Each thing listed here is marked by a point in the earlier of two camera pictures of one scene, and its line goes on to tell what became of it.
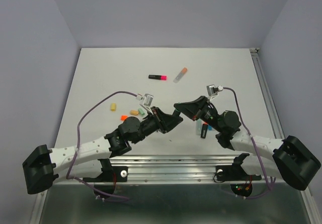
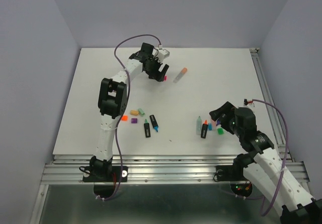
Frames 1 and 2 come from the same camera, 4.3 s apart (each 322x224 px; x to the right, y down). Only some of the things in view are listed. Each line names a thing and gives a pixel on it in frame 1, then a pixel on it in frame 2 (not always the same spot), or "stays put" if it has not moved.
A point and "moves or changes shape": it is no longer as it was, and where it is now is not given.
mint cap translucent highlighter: x=198 y=126 stays put
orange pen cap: x=123 y=117 stays put
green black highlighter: x=176 y=113 moves or changes shape
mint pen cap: x=141 y=111 stays put
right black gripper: x=195 y=108 to x=227 y=108
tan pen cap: x=134 y=112 stays put
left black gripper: x=164 y=122 to x=156 y=75
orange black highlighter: x=204 y=130 stays put
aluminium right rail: x=276 y=124 stays put
